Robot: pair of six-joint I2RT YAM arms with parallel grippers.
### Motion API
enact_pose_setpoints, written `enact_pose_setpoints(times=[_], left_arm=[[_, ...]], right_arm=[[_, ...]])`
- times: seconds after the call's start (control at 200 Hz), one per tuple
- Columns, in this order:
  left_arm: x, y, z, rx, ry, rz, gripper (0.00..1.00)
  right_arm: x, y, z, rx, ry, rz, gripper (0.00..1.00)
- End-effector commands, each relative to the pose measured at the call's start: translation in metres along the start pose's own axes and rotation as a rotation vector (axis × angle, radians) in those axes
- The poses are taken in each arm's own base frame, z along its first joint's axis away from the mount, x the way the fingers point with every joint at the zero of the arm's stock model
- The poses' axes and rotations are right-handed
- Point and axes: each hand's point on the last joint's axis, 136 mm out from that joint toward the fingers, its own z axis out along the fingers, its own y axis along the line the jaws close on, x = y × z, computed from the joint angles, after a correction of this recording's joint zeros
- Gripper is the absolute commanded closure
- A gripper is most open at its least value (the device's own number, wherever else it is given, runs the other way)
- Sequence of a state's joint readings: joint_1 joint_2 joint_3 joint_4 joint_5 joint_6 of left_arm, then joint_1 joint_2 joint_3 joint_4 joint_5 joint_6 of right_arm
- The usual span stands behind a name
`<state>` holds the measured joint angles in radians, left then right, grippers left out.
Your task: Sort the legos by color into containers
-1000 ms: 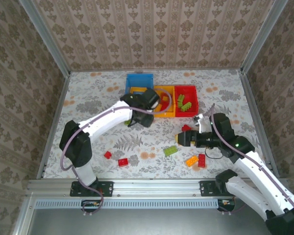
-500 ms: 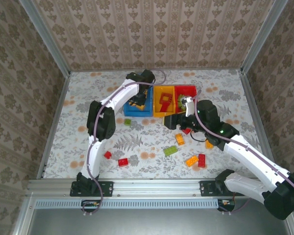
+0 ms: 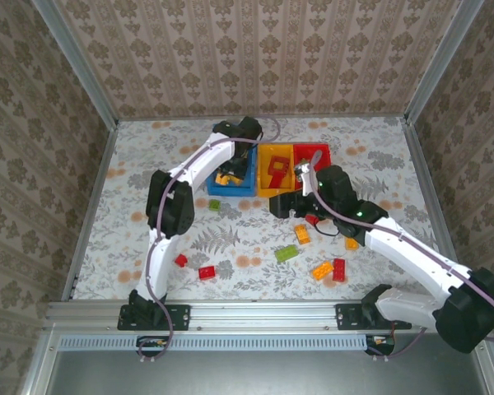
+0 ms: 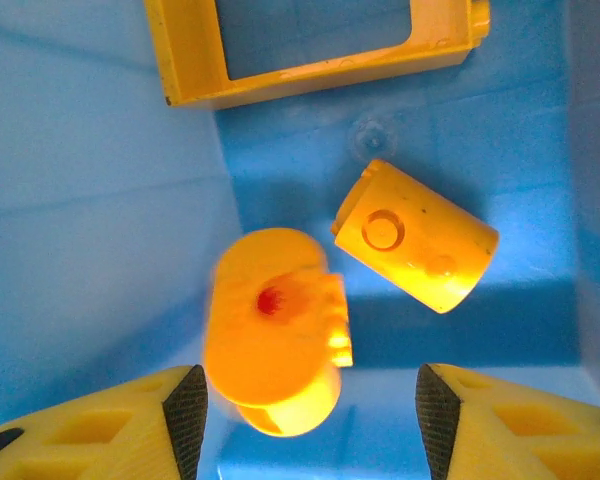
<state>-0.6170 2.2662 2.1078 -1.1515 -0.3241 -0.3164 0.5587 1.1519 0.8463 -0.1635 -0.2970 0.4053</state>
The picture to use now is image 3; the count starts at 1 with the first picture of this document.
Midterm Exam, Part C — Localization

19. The black connector box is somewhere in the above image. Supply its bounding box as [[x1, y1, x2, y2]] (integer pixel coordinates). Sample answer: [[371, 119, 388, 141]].
[[136, 335, 170, 351], [365, 335, 396, 351]]

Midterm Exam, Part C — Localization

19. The aluminium front rail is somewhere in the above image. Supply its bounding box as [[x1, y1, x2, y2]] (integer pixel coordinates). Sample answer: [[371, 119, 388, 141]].
[[44, 300, 485, 332]]

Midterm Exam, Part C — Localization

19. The grey slotted cable duct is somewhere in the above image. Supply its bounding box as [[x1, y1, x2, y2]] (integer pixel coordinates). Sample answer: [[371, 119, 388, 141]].
[[57, 333, 370, 351]]

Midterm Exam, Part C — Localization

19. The green two-by-four lego brick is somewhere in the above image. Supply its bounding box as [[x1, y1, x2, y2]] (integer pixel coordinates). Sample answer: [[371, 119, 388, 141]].
[[274, 244, 301, 263]]

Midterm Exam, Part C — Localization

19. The blue plastic bin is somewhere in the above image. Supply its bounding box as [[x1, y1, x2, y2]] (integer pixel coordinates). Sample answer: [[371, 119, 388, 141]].
[[207, 122, 259, 198]]

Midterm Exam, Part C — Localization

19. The floral patterned table cover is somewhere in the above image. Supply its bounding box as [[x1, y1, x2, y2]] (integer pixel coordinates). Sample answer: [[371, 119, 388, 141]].
[[72, 117, 441, 301]]

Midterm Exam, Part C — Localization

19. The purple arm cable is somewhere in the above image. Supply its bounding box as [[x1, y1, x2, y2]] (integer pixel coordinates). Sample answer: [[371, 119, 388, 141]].
[[300, 150, 494, 363], [137, 115, 282, 363]]

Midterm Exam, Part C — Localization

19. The yellow plastic bin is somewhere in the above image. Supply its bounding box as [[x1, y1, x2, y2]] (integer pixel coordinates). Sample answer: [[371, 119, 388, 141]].
[[256, 142, 296, 198]]

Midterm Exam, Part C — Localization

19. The red plastic bin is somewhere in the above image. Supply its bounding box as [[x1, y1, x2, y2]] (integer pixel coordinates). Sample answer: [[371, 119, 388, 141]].
[[291, 142, 333, 191]]

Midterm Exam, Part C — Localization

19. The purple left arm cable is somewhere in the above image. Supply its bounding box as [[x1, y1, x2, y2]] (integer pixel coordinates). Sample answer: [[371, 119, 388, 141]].
[[137, 115, 282, 363]]

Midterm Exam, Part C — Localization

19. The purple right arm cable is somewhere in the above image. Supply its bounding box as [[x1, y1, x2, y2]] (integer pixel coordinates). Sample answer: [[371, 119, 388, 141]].
[[300, 150, 494, 363]]

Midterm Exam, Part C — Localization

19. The grey metal panel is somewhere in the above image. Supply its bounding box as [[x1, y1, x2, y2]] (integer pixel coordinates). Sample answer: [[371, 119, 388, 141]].
[[44, 349, 491, 395]]

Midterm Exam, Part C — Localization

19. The aluminium corner post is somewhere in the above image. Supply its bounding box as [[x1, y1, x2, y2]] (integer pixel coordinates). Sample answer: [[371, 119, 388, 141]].
[[403, 0, 486, 124], [31, 0, 119, 129]]

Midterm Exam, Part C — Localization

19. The thin black right gripper cable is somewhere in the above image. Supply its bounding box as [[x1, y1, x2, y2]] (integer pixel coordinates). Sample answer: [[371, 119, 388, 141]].
[[315, 220, 341, 239]]

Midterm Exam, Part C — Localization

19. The orange two-by-four lego brick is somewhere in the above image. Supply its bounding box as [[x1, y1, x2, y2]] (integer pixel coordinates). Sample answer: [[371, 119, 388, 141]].
[[293, 224, 313, 246], [310, 260, 335, 281]]

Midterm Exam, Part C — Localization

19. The red lego window frame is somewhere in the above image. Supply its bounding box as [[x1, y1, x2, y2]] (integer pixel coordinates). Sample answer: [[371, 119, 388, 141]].
[[265, 155, 293, 188]]

